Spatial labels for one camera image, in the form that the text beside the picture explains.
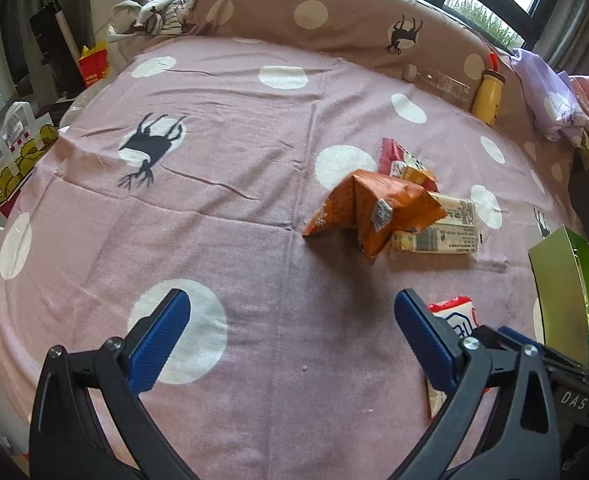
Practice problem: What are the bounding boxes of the red paper bag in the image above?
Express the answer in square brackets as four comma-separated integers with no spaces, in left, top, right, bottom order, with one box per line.
[77,40,111,92]

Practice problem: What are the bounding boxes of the yellow bottle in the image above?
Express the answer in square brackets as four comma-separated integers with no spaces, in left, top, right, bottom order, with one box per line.
[469,52,506,127]

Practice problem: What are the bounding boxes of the green cardboard box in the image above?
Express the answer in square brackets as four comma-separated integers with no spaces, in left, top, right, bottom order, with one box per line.
[527,225,589,366]

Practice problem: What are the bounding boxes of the purple polka dot cloth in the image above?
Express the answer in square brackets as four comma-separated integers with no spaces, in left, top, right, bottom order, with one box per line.
[509,47,589,143]

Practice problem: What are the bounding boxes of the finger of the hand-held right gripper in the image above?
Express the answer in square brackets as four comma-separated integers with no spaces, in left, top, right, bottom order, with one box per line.
[472,324,589,386]

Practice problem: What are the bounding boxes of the black upright case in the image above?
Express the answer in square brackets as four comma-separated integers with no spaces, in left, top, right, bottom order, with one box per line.
[28,1,82,98]

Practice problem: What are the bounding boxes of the white snack packet red edge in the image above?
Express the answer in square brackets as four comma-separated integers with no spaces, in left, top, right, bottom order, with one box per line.
[425,295,478,421]

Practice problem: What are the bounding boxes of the white yellow shopping bag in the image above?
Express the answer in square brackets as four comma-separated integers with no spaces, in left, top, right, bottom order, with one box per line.
[0,101,60,218]

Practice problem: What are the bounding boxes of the clear rice cracker packet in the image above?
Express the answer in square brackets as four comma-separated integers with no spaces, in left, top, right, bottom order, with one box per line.
[427,191,481,236]
[389,227,481,258]

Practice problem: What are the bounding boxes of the brown polka dot quilt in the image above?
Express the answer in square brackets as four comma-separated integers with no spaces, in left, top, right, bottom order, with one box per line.
[187,0,575,171]

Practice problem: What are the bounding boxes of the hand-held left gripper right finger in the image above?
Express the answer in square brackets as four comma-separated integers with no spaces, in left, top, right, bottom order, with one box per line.
[389,287,563,480]

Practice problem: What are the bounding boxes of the orange panda snack packet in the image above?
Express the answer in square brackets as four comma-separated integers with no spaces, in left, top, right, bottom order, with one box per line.
[302,170,448,263]

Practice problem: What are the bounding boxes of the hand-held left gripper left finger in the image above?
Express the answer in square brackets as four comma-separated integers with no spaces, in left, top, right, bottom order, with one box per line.
[28,287,200,480]

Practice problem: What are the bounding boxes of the pink polka dot bedsheet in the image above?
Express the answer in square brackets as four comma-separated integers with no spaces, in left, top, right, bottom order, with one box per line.
[0,35,589,480]

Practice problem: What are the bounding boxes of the white striped clothes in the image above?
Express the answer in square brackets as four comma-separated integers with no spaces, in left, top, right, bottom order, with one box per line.
[105,0,195,46]

